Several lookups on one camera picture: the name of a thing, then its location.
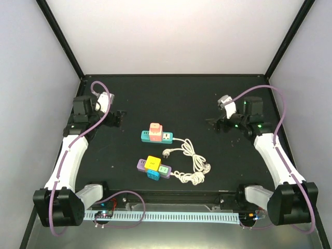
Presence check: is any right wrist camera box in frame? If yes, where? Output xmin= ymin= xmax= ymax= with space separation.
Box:
xmin=217 ymin=95 xmax=237 ymax=119

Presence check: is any green plug adapter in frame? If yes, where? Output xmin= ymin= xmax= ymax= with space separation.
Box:
xmin=158 ymin=166 xmax=169 ymax=175

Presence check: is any left circuit board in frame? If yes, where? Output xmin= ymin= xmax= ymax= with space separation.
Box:
xmin=94 ymin=210 xmax=113 ymax=219

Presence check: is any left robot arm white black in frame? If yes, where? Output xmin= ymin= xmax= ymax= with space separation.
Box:
xmin=33 ymin=92 xmax=126 ymax=227

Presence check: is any purple power strip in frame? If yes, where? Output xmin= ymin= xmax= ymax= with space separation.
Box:
xmin=136 ymin=159 xmax=172 ymax=179

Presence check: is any left black frame post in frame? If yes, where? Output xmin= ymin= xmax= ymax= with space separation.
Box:
xmin=36 ymin=0 xmax=85 ymax=79

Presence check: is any right black frame post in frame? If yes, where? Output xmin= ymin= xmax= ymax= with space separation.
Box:
xmin=264 ymin=0 xmax=315 ymax=80

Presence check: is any purple cable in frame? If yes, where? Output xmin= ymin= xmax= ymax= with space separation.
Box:
xmin=48 ymin=80 xmax=115 ymax=237
xmin=228 ymin=85 xmax=317 ymax=234

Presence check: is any black front rail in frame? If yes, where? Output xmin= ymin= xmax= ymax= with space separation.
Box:
xmin=106 ymin=191 xmax=242 ymax=205

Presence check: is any circuit board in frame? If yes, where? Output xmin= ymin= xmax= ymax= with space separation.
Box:
xmin=94 ymin=210 xmax=113 ymax=219
xmin=239 ymin=210 xmax=267 ymax=221

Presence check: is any pink cube socket adapter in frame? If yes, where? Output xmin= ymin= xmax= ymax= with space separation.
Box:
xmin=148 ymin=124 xmax=163 ymax=142

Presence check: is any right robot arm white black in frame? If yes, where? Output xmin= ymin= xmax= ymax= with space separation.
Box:
xmin=207 ymin=95 xmax=318 ymax=226

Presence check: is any small pink charger plug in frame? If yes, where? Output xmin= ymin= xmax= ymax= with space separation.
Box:
xmin=150 ymin=123 xmax=161 ymax=130

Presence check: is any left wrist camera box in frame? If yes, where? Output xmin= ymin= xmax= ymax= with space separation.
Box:
xmin=95 ymin=92 xmax=114 ymax=113

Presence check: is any teal power strip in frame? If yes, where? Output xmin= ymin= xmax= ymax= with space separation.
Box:
xmin=141 ymin=130 xmax=173 ymax=144

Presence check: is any black frame post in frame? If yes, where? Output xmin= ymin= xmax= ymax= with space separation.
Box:
xmin=264 ymin=0 xmax=315 ymax=80
xmin=36 ymin=0 xmax=85 ymax=79

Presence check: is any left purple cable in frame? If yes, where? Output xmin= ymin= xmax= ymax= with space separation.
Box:
xmin=48 ymin=80 xmax=115 ymax=237

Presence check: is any blue cube socket adapter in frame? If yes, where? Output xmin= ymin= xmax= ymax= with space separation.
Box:
xmin=146 ymin=169 xmax=160 ymax=181

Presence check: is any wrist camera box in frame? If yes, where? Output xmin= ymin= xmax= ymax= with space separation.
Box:
xmin=217 ymin=95 xmax=237 ymax=119
xmin=95 ymin=92 xmax=114 ymax=113

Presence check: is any white cord of teal strip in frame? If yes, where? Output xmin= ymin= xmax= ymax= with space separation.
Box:
xmin=162 ymin=137 xmax=212 ymax=175

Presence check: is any yellow cube socket adapter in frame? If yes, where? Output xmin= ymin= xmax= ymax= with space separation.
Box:
xmin=144 ymin=156 xmax=161 ymax=171

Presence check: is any light blue slotted cable duct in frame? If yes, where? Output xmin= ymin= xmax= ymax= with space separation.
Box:
xmin=84 ymin=210 xmax=240 ymax=225

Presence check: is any right circuit board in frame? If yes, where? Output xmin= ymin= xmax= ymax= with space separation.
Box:
xmin=239 ymin=210 xmax=267 ymax=221

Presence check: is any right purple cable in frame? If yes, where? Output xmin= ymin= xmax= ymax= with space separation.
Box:
xmin=228 ymin=85 xmax=317 ymax=234

